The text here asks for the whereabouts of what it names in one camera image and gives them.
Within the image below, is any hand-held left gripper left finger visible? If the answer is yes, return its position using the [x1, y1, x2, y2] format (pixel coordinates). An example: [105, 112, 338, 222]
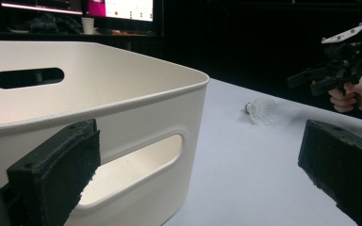
[7, 119, 102, 226]

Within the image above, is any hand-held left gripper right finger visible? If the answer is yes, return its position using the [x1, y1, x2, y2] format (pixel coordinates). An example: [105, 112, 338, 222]
[297, 119, 362, 226]

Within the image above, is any clear plastic item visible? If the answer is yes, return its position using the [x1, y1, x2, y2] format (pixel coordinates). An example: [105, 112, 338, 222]
[244, 98, 278, 126]

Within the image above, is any white plastic storage bin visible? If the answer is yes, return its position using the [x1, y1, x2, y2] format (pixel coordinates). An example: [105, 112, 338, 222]
[0, 40, 210, 226]

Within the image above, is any dark cloth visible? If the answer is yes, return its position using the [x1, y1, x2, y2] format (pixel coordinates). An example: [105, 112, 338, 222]
[26, 13, 83, 35]

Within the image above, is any white paper cup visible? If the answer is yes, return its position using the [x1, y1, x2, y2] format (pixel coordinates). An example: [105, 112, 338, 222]
[80, 16, 95, 36]

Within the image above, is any computer monitor with dark screen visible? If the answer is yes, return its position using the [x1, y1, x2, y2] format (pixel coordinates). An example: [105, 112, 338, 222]
[0, 0, 85, 16]

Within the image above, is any computer monitor with bright screen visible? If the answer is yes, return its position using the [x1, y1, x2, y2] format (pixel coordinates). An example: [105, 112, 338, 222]
[86, 0, 165, 36]

